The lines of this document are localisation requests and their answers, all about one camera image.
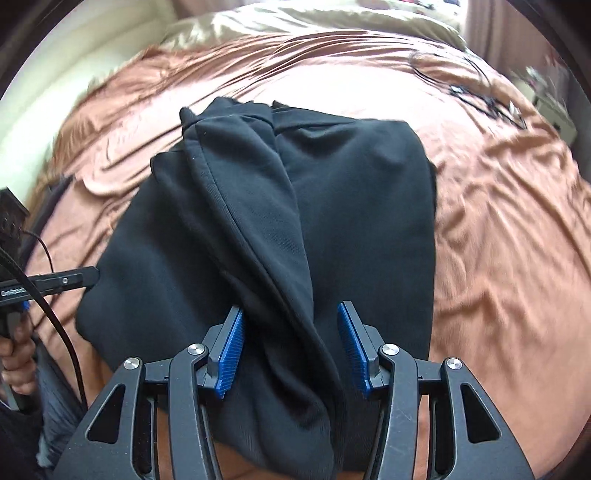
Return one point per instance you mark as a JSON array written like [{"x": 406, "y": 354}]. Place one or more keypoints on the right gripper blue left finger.
[{"x": 224, "y": 342}]

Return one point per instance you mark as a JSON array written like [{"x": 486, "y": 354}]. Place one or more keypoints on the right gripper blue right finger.
[{"x": 360, "y": 350}]

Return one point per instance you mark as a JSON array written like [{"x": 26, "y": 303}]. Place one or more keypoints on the black sweatshirt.
[{"x": 285, "y": 213}]

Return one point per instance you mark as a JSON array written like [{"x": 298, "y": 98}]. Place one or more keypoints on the person's left hand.
[{"x": 17, "y": 358}]

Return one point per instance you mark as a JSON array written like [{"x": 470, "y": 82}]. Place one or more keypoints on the orange bed sheet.
[{"x": 512, "y": 289}]

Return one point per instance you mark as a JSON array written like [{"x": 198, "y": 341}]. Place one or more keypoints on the cream padded headboard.
[{"x": 90, "y": 42}]

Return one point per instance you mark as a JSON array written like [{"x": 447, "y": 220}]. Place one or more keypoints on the white bedside table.
[{"x": 557, "y": 116}]

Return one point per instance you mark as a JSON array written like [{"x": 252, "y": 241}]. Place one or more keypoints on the beige duvet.
[{"x": 302, "y": 17}]

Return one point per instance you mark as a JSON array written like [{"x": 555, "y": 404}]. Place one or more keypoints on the pink curtain right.
[{"x": 502, "y": 36}]

